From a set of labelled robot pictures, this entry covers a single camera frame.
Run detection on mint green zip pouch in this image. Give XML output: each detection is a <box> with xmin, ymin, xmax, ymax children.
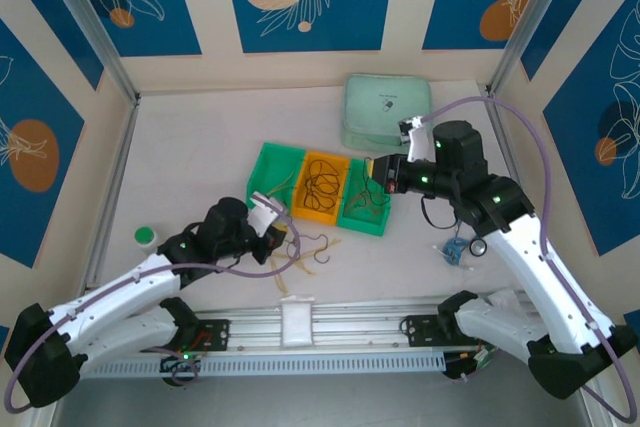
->
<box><xmin>341</xmin><ymin>73</ymin><xmax>434</xmax><ymax>151</ymax></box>

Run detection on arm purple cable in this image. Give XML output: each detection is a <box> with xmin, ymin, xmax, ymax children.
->
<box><xmin>422</xmin><ymin>96</ymin><xmax>632</xmax><ymax>421</ymax></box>
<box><xmin>3</xmin><ymin>206</ymin><xmax>301</xmax><ymax>413</ymax></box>

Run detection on aluminium frame post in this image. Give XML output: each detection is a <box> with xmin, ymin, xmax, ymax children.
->
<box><xmin>37</xmin><ymin>0</ymin><xmax>141</xmax><ymax>106</ymax></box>
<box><xmin>487</xmin><ymin>0</ymin><xmax>574</xmax><ymax>98</ymax></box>

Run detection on white bottle green cap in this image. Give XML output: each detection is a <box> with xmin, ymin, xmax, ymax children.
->
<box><xmin>134</xmin><ymin>225</ymin><xmax>159</xmax><ymax>256</ymax></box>

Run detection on white foam pad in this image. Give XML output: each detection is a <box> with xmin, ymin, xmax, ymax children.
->
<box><xmin>279</xmin><ymin>296</ymin><xmax>316</xmax><ymax>348</ymax></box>

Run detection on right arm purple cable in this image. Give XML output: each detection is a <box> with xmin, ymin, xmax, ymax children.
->
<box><xmin>422</xmin><ymin>96</ymin><xmax>632</xmax><ymax>421</ymax></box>

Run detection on blue stethoscope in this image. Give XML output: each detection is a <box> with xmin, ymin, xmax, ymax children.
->
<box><xmin>432</xmin><ymin>235</ymin><xmax>490</xmax><ymax>273</ymax></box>

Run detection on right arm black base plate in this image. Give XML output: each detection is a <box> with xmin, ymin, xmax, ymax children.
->
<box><xmin>402</xmin><ymin>314</ymin><xmax>466</xmax><ymax>348</ymax></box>

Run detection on yellow plastic bin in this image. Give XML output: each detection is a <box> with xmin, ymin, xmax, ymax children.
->
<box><xmin>291</xmin><ymin>149</ymin><xmax>351</xmax><ymax>225</ymax></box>

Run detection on aluminium table edge rail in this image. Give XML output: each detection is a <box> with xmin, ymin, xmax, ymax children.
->
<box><xmin>479</xmin><ymin>84</ymin><xmax>521</xmax><ymax>183</ymax></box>
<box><xmin>84</xmin><ymin>96</ymin><xmax>141</xmax><ymax>293</ymax></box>

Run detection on clear plastic bag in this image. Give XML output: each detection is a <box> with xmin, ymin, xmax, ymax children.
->
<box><xmin>487</xmin><ymin>289</ymin><xmax>524</xmax><ymax>309</ymax></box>

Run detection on grey slotted cable duct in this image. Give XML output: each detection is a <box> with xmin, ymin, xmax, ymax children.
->
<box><xmin>79</xmin><ymin>352</ymin><xmax>446</xmax><ymax>378</ymax></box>

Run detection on tan cord pair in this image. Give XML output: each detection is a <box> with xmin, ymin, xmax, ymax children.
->
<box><xmin>267</xmin><ymin>174</ymin><xmax>296</xmax><ymax>198</ymax></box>

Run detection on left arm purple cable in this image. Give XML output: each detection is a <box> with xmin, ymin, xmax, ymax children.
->
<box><xmin>3</xmin><ymin>206</ymin><xmax>301</xmax><ymax>413</ymax></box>

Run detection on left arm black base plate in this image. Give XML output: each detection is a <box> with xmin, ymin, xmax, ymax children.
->
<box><xmin>179</xmin><ymin>319</ymin><xmax>232</xmax><ymax>353</ymax></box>

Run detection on thin black cord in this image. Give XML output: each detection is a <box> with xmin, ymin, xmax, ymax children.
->
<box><xmin>302</xmin><ymin>159</ymin><xmax>342</xmax><ymax>212</ymax></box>

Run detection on tan cords heap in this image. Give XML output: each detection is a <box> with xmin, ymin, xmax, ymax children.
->
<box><xmin>347</xmin><ymin>179</ymin><xmax>391</xmax><ymax>218</ymax></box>

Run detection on pile of rubber bands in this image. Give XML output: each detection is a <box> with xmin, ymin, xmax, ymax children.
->
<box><xmin>269</xmin><ymin>239</ymin><xmax>342</xmax><ymax>293</ymax></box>

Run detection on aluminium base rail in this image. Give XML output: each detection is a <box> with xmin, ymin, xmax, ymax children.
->
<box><xmin>82</xmin><ymin>296</ymin><xmax>531</xmax><ymax>356</ymax></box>

